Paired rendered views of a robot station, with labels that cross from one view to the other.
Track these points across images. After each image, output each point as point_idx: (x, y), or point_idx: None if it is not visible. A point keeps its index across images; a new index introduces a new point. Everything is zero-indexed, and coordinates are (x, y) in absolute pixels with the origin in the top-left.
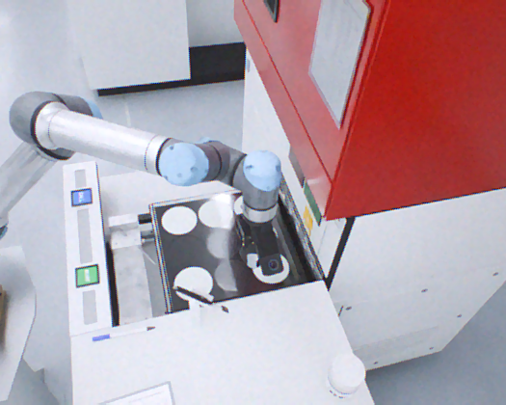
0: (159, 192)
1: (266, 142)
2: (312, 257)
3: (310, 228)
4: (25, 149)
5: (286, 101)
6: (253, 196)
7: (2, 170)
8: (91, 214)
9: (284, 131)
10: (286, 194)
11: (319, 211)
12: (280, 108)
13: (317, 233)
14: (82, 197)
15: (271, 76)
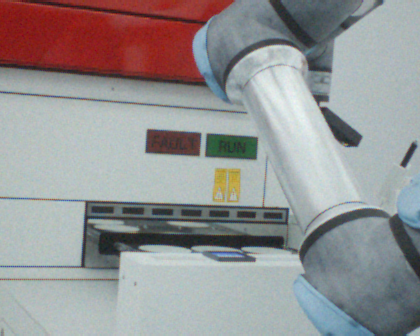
0: (108, 323)
1: (44, 211)
2: (257, 218)
3: (237, 185)
4: (300, 78)
5: (184, 32)
6: (333, 50)
7: (320, 124)
8: (264, 256)
9: (188, 74)
10: (155, 215)
11: (253, 137)
12: (168, 54)
13: (254, 174)
14: (229, 255)
15: (124, 34)
